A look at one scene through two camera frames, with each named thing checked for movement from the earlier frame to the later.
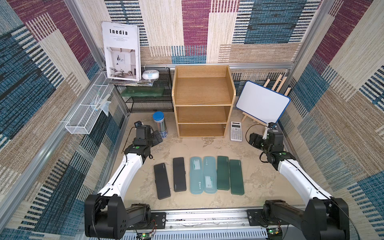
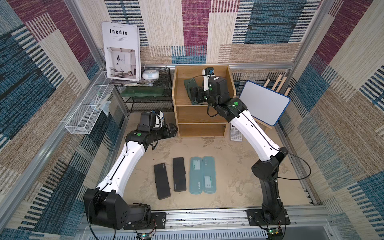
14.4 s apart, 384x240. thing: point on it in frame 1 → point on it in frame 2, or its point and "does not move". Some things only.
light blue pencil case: [196, 175] does not move
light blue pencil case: [209, 174] does not move
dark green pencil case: [223, 173] → [190, 83]
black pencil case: [161, 181] does not move
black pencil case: [179, 174] does not move
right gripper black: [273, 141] → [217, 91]
